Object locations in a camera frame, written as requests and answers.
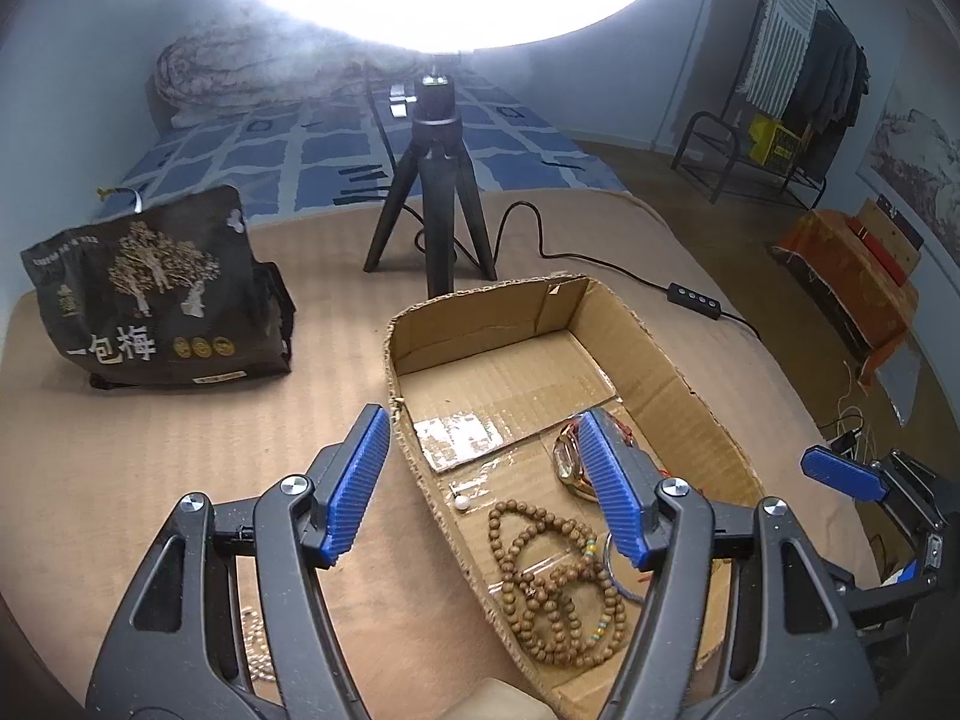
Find brown cardboard box tray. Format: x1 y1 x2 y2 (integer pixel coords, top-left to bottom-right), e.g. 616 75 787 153
386 275 763 718

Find black snack bag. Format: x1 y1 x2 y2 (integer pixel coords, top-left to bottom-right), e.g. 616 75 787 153
21 185 296 390

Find white power strip cables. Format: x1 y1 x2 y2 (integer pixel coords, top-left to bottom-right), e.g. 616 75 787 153
817 358 887 458

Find red strap wristwatch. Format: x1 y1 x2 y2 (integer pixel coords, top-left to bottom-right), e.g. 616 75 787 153
551 408 640 504

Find black tripod stand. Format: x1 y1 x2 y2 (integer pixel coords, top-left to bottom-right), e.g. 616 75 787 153
364 71 496 298

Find brown wooden bead necklace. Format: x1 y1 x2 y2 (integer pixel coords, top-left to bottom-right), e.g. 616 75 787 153
486 497 628 670

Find dark hanging clothes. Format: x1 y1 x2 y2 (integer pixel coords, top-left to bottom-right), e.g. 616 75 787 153
782 10 871 182

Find black metal rack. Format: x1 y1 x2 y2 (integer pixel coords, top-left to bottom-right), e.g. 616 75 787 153
670 110 828 211

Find white pearl necklace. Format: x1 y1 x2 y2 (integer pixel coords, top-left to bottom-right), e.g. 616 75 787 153
237 606 275 688

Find blue metal bangle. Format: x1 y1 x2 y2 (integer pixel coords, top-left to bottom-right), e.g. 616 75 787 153
602 535 648 605

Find blue patterned bed sheet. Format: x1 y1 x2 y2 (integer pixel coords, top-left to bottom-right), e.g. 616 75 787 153
99 71 623 220

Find black inline cable remote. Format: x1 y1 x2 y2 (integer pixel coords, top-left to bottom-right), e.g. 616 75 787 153
667 283 724 320

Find yellow box on rack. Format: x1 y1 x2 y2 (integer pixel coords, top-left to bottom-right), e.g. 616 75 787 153
748 114 802 172

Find orange cloth covered box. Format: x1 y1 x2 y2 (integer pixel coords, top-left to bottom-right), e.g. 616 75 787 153
771 210 919 388

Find black power cable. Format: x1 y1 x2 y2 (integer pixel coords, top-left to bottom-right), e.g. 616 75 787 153
362 62 763 343

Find folded floral quilt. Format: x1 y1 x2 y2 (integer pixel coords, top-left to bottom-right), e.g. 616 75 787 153
153 16 423 128

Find striped hanging cloth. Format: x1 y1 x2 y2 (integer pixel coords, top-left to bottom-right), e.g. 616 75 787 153
737 0 820 119

